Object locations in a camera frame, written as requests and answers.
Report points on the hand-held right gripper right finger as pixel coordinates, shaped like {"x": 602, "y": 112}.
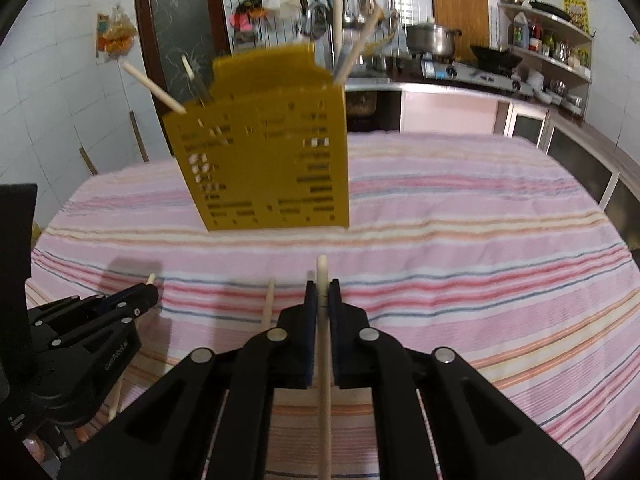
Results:
{"x": 336, "y": 335}

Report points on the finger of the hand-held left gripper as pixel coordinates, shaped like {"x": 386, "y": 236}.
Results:
{"x": 140, "y": 294}
{"x": 122, "y": 330}

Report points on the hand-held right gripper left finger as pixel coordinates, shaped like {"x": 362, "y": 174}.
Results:
{"x": 310, "y": 335}

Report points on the yellow slotted chopstick holder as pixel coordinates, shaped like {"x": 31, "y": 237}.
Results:
{"x": 260, "y": 160}

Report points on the person's left hand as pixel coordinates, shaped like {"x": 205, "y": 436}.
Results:
{"x": 34, "y": 449}

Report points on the short wooden stick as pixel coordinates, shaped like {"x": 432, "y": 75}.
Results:
{"x": 89, "y": 161}

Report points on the pink striped cloth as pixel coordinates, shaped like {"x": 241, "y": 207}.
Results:
{"x": 450, "y": 260}

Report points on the long wooden stick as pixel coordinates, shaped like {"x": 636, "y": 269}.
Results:
{"x": 139, "y": 135}

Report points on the striped hanging card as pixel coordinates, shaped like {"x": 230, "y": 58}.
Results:
{"x": 102, "y": 35}

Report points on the plastic bag of oranges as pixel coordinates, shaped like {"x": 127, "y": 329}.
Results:
{"x": 120, "y": 35}

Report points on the small steel cup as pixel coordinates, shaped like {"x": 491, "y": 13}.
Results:
{"x": 377, "y": 62}

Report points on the brown frosted glass door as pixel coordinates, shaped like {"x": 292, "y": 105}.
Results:
{"x": 170, "y": 10}

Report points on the steel gas stove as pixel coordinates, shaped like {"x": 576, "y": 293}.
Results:
{"x": 470, "y": 77}

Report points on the pink rubber glove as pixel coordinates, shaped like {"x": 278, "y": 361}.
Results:
{"x": 240, "y": 20}

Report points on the steel cooking pot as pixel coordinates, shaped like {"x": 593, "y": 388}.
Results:
{"x": 430, "y": 40}

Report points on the steel ladle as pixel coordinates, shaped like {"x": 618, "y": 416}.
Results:
{"x": 352, "y": 17}

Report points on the steel faucet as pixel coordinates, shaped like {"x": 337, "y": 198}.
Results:
{"x": 315, "y": 15}

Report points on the black wok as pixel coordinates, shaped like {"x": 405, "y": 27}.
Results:
{"x": 495, "y": 55}

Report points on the stack of white bowls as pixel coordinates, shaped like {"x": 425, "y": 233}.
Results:
{"x": 537, "y": 80}

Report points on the rectangular wooden cutting board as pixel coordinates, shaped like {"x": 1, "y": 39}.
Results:
{"x": 460, "y": 5}

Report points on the large oil bottle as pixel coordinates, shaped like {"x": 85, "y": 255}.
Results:
{"x": 521, "y": 32}

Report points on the row of condiment bottles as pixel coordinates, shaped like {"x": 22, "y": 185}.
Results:
{"x": 560, "y": 47}

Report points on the white corner shelf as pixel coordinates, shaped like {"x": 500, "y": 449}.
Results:
{"x": 555, "y": 19}

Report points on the black pan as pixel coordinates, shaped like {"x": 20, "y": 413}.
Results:
{"x": 547, "y": 8}

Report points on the yellow wall poster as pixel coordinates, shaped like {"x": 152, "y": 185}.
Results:
{"x": 577, "y": 15}

